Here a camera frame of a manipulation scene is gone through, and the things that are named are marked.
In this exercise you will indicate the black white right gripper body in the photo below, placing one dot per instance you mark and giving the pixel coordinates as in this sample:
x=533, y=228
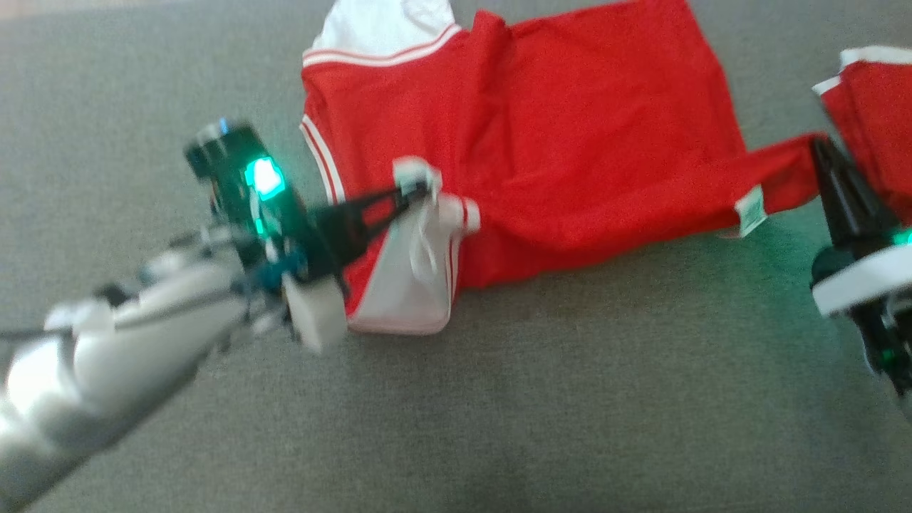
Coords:
x=869, y=285

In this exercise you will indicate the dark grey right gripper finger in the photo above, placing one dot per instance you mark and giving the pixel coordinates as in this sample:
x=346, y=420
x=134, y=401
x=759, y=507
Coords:
x=862, y=203
x=837, y=206

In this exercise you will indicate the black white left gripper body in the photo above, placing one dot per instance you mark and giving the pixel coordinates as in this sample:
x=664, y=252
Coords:
x=271, y=221

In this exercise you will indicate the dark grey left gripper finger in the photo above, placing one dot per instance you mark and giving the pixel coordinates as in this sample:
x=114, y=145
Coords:
x=370, y=205
x=356, y=246

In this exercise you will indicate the red Bulls basketball shorts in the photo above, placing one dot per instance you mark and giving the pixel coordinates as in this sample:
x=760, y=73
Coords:
x=876, y=114

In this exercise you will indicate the red white basketball jersey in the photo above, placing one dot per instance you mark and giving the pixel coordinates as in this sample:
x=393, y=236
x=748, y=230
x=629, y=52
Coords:
x=570, y=142

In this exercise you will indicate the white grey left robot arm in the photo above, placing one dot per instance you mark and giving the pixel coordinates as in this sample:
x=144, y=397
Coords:
x=107, y=356

